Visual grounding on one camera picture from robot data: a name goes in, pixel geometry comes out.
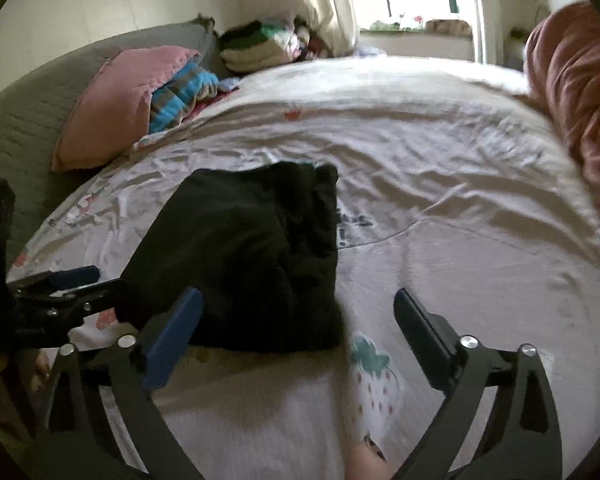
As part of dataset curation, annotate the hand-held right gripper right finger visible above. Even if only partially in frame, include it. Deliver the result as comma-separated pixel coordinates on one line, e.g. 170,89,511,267
394,288,563,480

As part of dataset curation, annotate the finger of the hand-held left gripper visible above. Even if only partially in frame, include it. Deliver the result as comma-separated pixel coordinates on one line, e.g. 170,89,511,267
7,266,101,295
17,280,131,317

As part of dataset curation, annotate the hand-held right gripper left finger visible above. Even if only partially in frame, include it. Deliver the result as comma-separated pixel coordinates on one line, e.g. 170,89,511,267
42,287,204,480

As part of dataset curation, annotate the black sweater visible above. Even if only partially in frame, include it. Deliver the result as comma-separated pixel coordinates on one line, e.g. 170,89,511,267
115,160,346,353

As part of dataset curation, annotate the stack of folded clothes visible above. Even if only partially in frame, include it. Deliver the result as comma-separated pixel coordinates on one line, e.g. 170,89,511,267
219,19,326,73

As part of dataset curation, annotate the person's right hand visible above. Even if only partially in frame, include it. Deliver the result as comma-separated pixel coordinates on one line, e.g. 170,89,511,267
347,440,396,480

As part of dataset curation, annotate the strawberry print bedsheet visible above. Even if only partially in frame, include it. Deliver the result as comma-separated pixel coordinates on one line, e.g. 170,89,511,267
7,55,600,480

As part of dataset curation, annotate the pink pillow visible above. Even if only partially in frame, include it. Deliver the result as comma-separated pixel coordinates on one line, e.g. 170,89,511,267
51,46,201,172

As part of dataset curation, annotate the blue striped blanket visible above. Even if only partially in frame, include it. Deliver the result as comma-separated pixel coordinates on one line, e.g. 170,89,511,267
149,62,241,135

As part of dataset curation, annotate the grey ruffled pillow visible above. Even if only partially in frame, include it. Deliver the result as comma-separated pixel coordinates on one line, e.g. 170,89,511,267
107,15,231,78

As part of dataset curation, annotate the pink blanket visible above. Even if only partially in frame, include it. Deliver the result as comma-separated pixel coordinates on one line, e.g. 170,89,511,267
524,2,600,246

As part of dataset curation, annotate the floral patterned cloth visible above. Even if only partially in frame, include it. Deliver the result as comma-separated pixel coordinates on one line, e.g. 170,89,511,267
367,17,473,36

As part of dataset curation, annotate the cream curtain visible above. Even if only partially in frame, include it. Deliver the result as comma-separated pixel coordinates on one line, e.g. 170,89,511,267
290,0,361,56
467,0,506,63

